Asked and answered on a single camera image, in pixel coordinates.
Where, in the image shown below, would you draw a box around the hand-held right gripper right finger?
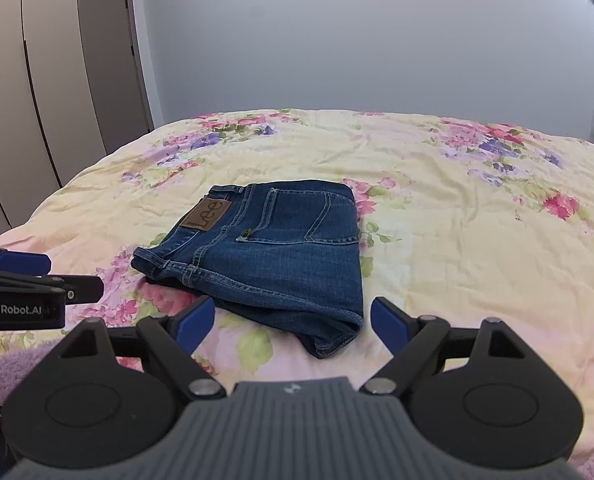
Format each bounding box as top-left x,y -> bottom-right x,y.
359,297 -> 528,397

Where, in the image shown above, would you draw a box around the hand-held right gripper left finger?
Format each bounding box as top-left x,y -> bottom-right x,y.
60,296 -> 228,400

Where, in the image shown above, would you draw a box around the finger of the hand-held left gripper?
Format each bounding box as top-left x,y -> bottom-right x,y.
0,242 -> 54,277
0,266 -> 105,306

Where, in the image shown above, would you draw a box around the blue denim pants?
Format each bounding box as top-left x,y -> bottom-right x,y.
131,180 -> 366,359

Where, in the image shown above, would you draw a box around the floral yellow bedspread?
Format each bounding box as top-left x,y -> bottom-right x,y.
0,107 -> 594,472

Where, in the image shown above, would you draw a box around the grey wardrobe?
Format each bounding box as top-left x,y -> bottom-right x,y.
0,0 -> 110,233

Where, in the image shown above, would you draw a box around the grey door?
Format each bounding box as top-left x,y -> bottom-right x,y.
77,0 -> 156,157

